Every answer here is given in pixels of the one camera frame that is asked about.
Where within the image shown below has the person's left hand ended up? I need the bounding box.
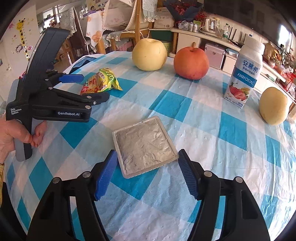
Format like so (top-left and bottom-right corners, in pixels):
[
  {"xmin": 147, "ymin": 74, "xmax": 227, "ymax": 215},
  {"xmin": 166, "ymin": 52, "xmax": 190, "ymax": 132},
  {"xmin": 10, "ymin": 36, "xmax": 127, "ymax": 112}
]
[{"xmin": 0, "ymin": 116, "xmax": 47, "ymax": 164}]

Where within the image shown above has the giraffe wall sticker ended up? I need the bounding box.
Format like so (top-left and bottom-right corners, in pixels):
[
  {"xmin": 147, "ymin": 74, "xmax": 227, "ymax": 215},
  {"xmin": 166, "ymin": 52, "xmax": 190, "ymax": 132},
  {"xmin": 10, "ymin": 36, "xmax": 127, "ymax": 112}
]
[{"xmin": 16, "ymin": 18, "xmax": 29, "ymax": 60}]

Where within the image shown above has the blue checkered tablecloth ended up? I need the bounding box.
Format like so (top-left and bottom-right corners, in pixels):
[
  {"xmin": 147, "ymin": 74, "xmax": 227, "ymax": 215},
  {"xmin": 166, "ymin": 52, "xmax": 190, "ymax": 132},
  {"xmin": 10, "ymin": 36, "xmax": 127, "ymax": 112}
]
[{"xmin": 4, "ymin": 52, "xmax": 295, "ymax": 240}]

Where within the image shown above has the wooden chair with cloth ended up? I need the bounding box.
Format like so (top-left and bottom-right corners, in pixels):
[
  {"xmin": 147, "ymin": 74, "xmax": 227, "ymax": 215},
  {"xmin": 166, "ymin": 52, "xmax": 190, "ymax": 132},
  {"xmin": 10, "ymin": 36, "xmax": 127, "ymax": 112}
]
[{"xmin": 102, "ymin": 1, "xmax": 158, "ymax": 51}]

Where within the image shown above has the white electric kettle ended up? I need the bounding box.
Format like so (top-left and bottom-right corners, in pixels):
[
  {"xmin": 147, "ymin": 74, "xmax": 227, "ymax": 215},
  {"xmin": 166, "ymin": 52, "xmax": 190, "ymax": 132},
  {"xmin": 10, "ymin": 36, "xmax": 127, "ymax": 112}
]
[{"xmin": 201, "ymin": 17, "xmax": 220, "ymax": 35}]

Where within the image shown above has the cream TV cabinet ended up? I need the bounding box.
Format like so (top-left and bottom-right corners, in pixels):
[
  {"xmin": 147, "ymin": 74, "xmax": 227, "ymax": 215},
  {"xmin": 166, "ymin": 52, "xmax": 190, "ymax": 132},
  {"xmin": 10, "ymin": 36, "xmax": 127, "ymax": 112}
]
[{"xmin": 169, "ymin": 28, "xmax": 295, "ymax": 103}]

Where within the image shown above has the yellow pear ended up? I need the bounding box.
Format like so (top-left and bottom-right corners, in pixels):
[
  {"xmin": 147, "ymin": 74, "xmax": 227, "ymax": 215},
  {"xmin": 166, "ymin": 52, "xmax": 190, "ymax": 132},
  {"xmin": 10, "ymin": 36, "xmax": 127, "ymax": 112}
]
[
  {"xmin": 259, "ymin": 87, "xmax": 290, "ymax": 126},
  {"xmin": 132, "ymin": 38, "xmax": 168, "ymax": 71}
]

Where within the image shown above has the dark wooden chair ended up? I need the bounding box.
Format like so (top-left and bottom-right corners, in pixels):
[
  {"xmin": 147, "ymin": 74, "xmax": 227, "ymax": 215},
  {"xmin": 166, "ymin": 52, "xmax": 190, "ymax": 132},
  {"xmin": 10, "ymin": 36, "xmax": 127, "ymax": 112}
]
[{"xmin": 60, "ymin": 7, "xmax": 89, "ymax": 63}]

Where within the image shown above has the pink storage box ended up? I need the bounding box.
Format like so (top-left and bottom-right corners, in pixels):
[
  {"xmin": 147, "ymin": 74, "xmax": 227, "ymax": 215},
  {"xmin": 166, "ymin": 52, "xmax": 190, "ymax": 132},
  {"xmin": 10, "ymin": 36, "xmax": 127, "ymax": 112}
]
[{"xmin": 205, "ymin": 43, "xmax": 225, "ymax": 69}]

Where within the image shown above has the yellow green snack bag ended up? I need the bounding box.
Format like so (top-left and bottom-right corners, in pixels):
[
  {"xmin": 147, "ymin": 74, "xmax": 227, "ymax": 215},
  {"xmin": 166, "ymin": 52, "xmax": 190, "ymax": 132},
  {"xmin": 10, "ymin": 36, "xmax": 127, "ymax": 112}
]
[{"xmin": 80, "ymin": 68, "xmax": 122, "ymax": 95}]

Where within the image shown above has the yellow pear right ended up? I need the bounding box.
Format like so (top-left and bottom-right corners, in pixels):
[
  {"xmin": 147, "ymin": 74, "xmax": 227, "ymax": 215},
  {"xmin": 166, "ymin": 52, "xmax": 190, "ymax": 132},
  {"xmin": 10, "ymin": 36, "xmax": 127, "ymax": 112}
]
[{"xmin": 259, "ymin": 87, "xmax": 290, "ymax": 126}]

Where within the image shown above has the yogurt drink bottle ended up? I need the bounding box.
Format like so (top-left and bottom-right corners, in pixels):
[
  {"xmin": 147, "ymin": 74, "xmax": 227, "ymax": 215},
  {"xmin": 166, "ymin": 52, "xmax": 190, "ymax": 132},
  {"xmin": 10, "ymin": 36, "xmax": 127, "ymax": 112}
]
[{"xmin": 224, "ymin": 36, "xmax": 265, "ymax": 108}]

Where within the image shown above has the silver foil tray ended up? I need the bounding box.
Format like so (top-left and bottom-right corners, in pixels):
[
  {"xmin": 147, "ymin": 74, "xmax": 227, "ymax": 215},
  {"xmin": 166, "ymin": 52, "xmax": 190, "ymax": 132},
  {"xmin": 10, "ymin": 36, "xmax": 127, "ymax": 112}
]
[{"xmin": 112, "ymin": 116, "xmax": 179, "ymax": 179}]

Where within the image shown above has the dark blue flower bouquet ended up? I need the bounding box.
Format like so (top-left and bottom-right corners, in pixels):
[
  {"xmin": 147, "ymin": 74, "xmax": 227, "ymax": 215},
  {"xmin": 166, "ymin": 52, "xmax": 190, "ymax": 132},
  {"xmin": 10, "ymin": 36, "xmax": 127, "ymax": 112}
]
[{"xmin": 163, "ymin": 1, "xmax": 203, "ymax": 18}]

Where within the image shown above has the yellow pear left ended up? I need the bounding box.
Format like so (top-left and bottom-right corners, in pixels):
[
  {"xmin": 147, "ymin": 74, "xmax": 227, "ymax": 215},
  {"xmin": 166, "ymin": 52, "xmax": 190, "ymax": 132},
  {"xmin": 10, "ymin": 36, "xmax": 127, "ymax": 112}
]
[{"xmin": 132, "ymin": 38, "xmax": 168, "ymax": 71}]

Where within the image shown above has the green waste bin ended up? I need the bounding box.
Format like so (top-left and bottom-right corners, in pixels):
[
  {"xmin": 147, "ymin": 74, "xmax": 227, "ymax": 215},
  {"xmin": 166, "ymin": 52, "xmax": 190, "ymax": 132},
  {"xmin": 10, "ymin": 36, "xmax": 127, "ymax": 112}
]
[{"xmin": 161, "ymin": 41, "xmax": 173, "ymax": 55}]

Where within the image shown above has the dining table with cloth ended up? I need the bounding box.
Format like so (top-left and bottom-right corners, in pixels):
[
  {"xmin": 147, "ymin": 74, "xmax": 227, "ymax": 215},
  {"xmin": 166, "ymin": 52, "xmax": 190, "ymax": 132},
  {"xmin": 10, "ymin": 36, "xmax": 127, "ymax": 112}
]
[{"xmin": 85, "ymin": 11, "xmax": 106, "ymax": 54}]

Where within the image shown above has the red apple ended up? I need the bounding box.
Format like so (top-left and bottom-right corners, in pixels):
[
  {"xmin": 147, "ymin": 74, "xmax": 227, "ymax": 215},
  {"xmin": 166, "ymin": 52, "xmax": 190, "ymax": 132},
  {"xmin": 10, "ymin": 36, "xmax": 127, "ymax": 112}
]
[{"xmin": 174, "ymin": 42, "xmax": 209, "ymax": 80}]

